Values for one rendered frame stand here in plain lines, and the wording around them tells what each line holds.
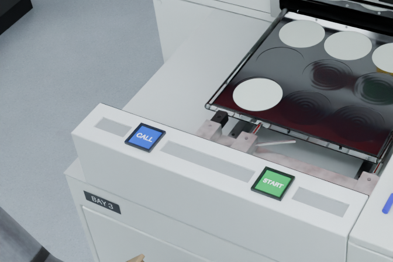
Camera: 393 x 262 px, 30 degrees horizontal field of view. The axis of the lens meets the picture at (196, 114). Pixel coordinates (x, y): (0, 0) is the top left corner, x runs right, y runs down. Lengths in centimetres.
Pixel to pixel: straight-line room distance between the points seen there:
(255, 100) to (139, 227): 35
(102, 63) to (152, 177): 183
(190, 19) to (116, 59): 120
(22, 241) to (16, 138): 190
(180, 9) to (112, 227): 67
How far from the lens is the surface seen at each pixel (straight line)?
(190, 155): 131
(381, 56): 159
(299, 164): 138
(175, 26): 201
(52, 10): 353
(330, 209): 121
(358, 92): 150
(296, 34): 164
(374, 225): 118
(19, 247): 100
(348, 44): 162
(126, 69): 306
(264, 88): 151
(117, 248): 162
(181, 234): 142
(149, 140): 134
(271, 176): 125
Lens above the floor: 189
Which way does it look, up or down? 42 degrees down
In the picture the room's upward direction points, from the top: 8 degrees counter-clockwise
